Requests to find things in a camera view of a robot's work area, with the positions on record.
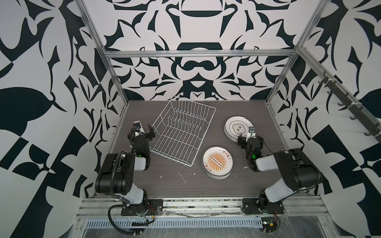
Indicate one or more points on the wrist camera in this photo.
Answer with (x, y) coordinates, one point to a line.
(251, 133)
(138, 129)

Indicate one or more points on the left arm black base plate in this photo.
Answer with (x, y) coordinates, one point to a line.
(147, 207)

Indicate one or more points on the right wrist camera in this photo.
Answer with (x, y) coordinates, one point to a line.
(251, 133)

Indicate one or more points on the white wire dish rack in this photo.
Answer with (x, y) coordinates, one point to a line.
(180, 130)

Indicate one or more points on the green cloud pattern plate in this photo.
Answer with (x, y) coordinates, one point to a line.
(237, 125)

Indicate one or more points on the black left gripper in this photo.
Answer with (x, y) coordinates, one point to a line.
(149, 135)

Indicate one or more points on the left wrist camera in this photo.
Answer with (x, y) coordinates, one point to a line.
(138, 129)

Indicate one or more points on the stack of unloaded plates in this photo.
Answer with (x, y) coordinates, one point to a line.
(231, 138)

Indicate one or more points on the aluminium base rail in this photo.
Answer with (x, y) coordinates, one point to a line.
(205, 206)

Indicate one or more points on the white slotted cable duct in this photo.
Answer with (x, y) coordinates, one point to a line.
(183, 222)

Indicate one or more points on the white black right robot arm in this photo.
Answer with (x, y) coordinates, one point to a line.
(297, 171)

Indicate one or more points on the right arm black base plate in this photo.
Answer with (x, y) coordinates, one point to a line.
(261, 206)

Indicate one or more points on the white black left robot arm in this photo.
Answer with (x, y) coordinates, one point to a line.
(116, 175)

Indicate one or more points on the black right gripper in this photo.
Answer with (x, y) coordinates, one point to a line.
(243, 143)

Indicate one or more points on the aluminium cage frame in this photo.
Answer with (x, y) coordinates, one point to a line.
(293, 54)

